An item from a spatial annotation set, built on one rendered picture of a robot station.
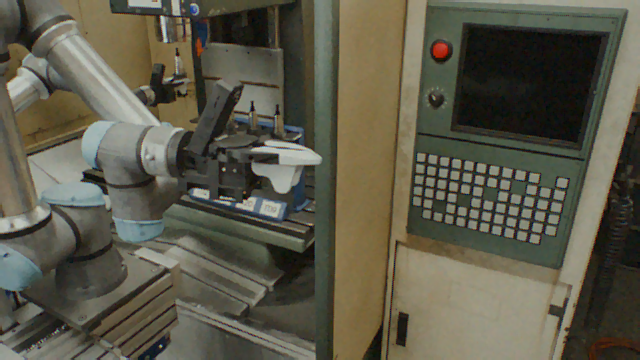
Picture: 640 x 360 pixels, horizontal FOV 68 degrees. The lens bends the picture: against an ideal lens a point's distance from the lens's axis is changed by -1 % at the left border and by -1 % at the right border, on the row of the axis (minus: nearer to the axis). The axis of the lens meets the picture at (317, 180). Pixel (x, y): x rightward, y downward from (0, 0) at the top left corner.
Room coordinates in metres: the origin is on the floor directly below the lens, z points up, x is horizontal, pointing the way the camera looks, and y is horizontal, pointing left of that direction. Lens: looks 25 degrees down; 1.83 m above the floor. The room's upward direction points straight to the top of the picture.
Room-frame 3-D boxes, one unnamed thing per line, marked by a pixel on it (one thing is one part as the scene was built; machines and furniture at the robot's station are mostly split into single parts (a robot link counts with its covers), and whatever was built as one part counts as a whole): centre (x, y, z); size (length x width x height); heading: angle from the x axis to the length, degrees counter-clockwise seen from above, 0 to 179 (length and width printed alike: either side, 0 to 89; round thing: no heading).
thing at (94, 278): (0.89, 0.51, 1.21); 0.15 x 0.15 x 0.10
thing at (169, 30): (2.05, 0.59, 1.57); 0.16 x 0.16 x 0.12
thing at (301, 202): (1.73, 0.07, 1.05); 0.10 x 0.05 x 0.30; 153
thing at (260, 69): (2.44, 0.38, 1.16); 0.48 x 0.05 x 0.51; 63
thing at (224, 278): (1.60, 0.59, 0.70); 0.90 x 0.30 x 0.16; 63
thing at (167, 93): (1.93, 0.64, 1.31); 0.12 x 0.08 x 0.09; 153
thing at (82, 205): (0.88, 0.51, 1.33); 0.13 x 0.12 x 0.14; 163
